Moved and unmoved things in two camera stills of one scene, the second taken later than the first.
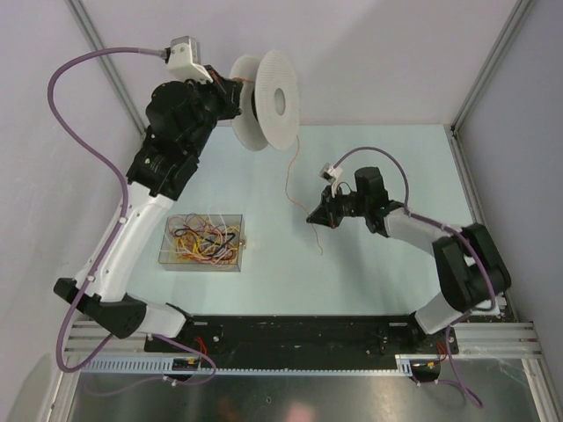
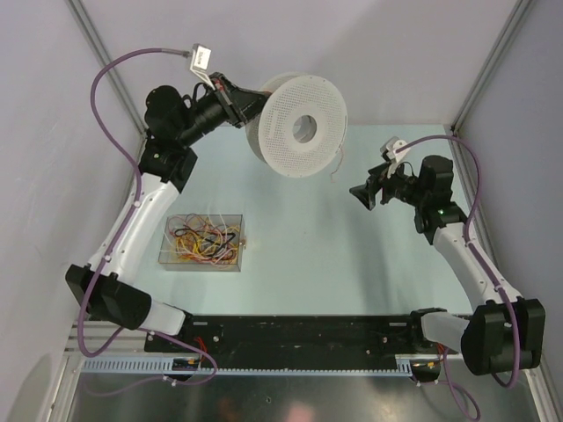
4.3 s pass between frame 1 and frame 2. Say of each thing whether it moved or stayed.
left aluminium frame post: stayed
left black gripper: stayed
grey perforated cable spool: moved
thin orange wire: moved
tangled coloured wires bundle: stayed
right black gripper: moved
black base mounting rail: stayed
